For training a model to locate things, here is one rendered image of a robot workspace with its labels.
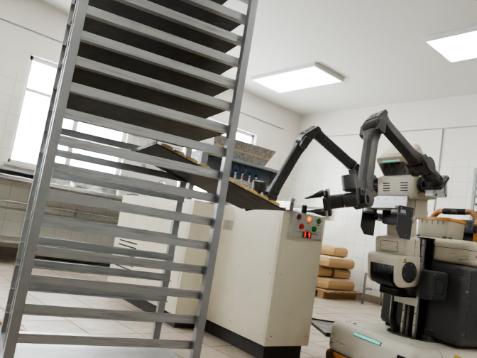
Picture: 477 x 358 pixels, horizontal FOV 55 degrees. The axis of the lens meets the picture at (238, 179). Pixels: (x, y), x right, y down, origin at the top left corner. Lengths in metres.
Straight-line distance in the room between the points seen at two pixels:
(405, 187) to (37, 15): 4.88
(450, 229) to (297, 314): 0.96
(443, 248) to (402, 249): 0.26
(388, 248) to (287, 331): 0.74
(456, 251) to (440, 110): 4.69
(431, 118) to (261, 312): 5.02
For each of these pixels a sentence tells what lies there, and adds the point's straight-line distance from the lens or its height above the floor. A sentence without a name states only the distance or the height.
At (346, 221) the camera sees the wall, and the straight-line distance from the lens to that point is 7.52.
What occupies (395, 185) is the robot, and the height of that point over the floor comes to 1.04.
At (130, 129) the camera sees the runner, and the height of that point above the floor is 0.96.
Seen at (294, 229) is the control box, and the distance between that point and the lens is 2.63.
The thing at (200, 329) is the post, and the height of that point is 0.30.
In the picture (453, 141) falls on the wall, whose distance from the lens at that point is 6.92.
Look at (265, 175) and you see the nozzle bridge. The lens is 3.51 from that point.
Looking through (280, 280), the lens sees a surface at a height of 0.45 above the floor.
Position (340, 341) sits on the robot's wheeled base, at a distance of 2.69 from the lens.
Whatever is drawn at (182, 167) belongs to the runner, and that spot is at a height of 0.87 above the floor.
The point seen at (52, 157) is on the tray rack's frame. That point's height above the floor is 0.81.
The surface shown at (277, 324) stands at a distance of 2.70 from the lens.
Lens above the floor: 0.66
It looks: 7 degrees up
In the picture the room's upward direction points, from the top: 9 degrees clockwise
